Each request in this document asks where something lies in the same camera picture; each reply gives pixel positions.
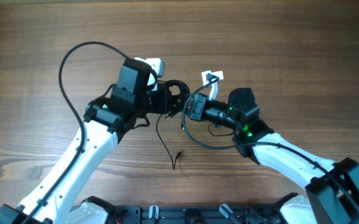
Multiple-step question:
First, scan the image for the thin black USB cable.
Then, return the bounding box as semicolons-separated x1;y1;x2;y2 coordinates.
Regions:
156;105;186;170

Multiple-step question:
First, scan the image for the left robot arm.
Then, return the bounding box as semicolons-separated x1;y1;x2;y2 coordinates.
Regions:
0;58;190;223

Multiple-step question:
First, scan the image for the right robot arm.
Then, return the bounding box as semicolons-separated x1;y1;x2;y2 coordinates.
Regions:
183;88;359;223

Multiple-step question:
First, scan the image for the right camera black cable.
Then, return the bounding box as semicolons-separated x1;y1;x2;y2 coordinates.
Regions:
181;76;359;224

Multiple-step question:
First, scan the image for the camera black cable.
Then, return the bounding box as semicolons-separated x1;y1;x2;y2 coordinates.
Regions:
181;76;359;224
20;41;130;224

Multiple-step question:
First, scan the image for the left camera black cable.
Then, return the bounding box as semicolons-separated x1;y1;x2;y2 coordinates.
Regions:
20;41;130;224

